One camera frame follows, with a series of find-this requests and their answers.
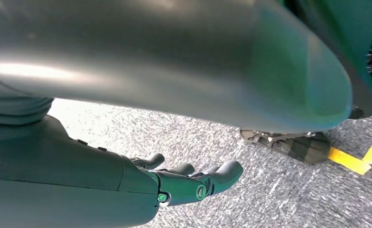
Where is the black robot foot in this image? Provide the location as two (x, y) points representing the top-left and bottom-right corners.
(240, 128), (331, 165)

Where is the yellow floor tape square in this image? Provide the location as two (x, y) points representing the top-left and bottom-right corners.
(327, 124), (372, 176)

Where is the black robot leg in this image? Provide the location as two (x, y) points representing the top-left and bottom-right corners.
(283, 0), (372, 120)

